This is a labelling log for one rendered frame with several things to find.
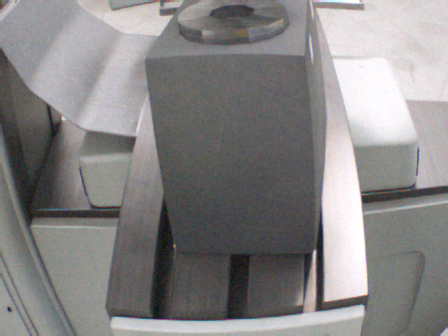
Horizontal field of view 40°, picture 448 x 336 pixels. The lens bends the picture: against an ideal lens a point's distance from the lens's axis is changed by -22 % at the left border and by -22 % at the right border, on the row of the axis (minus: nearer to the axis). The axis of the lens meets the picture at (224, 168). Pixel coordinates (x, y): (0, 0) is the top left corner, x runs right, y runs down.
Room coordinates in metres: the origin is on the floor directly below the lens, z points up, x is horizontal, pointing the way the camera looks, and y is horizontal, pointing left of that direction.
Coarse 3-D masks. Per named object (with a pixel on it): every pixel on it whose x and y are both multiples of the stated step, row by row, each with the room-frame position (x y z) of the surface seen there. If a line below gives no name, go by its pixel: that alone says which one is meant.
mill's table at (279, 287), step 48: (336, 96) 0.72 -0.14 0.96; (144, 144) 0.66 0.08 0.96; (336, 144) 0.62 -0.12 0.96; (144, 192) 0.58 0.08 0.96; (336, 192) 0.54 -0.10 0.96; (144, 240) 0.51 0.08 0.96; (336, 240) 0.47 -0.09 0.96; (144, 288) 0.44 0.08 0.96; (192, 288) 0.44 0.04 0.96; (240, 288) 0.45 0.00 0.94; (288, 288) 0.42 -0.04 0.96; (336, 288) 0.41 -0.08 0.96
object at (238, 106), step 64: (192, 0) 0.61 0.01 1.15; (256, 0) 0.56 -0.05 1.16; (192, 64) 0.48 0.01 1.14; (256, 64) 0.47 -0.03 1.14; (320, 64) 0.64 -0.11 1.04; (192, 128) 0.48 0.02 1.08; (256, 128) 0.47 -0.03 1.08; (320, 128) 0.54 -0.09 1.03; (192, 192) 0.48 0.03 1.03; (256, 192) 0.47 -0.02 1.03; (320, 192) 0.51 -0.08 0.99
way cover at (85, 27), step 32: (32, 0) 0.99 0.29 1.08; (64, 0) 1.09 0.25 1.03; (0, 32) 0.84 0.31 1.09; (32, 32) 0.93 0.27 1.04; (64, 32) 1.01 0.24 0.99; (96, 32) 1.08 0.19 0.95; (32, 64) 0.87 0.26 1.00; (64, 64) 0.93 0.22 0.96; (96, 64) 0.98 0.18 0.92; (128, 64) 1.00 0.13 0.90; (64, 96) 0.85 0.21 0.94; (96, 96) 0.89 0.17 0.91; (128, 96) 0.90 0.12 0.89; (96, 128) 0.81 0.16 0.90; (128, 128) 0.82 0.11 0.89
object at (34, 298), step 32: (0, 0) 0.89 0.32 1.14; (0, 64) 0.86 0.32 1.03; (0, 96) 0.84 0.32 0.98; (32, 96) 1.00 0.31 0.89; (0, 128) 0.83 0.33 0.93; (32, 128) 0.97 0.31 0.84; (0, 160) 0.82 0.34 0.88; (32, 160) 0.94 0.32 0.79; (0, 192) 0.80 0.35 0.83; (32, 192) 0.89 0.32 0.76; (0, 224) 0.79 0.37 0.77; (0, 256) 0.78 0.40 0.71; (32, 256) 0.82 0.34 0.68; (0, 288) 0.78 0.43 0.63; (32, 288) 0.79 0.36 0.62; (0, 320) 0.78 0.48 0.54; (32, 320) 0.78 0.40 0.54; (64, 320) 0.82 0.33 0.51
